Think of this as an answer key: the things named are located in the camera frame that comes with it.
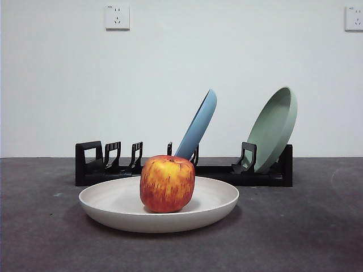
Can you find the white wall socket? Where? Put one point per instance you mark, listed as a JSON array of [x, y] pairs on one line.
[[117, 17], [354, 18]]

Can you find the red yellow apple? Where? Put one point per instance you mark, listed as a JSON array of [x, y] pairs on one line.
[[167, 184]]

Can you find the pale yellow cream plate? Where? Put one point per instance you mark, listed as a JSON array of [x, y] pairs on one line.
[[113, 207]]

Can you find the pale green plate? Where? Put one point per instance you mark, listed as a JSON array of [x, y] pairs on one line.
[[272, 130]]

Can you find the light blue plate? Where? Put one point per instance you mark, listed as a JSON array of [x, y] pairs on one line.
[[198, 127]]

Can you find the black plastic plate rack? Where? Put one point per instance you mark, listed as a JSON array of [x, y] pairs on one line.
[[255, 178]]

